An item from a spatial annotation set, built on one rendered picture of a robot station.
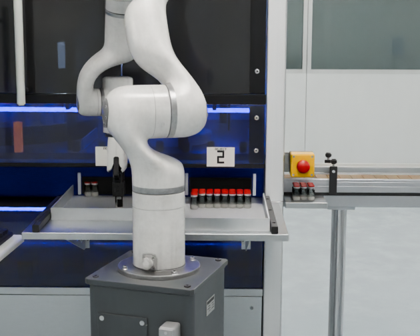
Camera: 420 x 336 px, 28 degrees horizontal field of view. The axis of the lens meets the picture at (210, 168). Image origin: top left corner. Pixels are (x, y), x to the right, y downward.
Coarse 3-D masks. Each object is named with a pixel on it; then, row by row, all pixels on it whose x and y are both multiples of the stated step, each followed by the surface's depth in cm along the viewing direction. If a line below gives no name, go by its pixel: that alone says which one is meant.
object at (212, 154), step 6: (210, 150) 254; (216, 150) 254; (222, 150) 254; (228, 150) 254; (234, 150) 254; (210, 156) 255; (216, 156) 255; (228, 156) 255; (234, 156) 255; (210, 162) 255; (216, 162) 255; (228, 162) 255; (234, 162) 255
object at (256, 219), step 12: (252, 204) 253; (264, 204) 242; (192, 216) 237; (204, 216) 237; (216, 216) 237; (228, 216) 237; (240, 216) 237; (252, 216) 237; (264, 216) 237; (192, 228) 221; (204, 228) 221; (216, 228) 220; (228, 228) 220; (240, 228) 220; (252, 228) 220; (264, 228) 220
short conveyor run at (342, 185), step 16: (336, 160) 264; (288, 176) 273; (320, 176) 273; (336, 176) 265; (352, 176) 274; (368, 176) 274; (384, 176) 274; (400, 176) 274; (416, 176) 274; (288, 192) 268; (320, 192) 267; (336, 192) 266; (352, 192) 267; (368, 192) 267; (384, 192) 267; (400, 192) 267; (416, 192) 267
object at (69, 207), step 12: (72, 192) 263; (60, 204) 243; (72, 204) 252; (84, 204) 252; (96, 204) 252; (108, 204) 252; (132, 204) 252; (60, 216) 232; (72, 216) 232; (84, 216) 232; (96, 216) 232; (108, 216) 232; (120, 216) 232; (132, 216) 232
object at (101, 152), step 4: (96, 148) 255; (100, 148) 255; (104, 148) 255; (96, 152) 255; (100, 152) 255; (104, 152) 255; (96, 156) 255; (100, 156) 255; (104, 156) 255; (96, 160) 255; (100, 160) 255; (104, 160) 255; (96, 164) 256; (100, 164) 256; (104, 164) 256
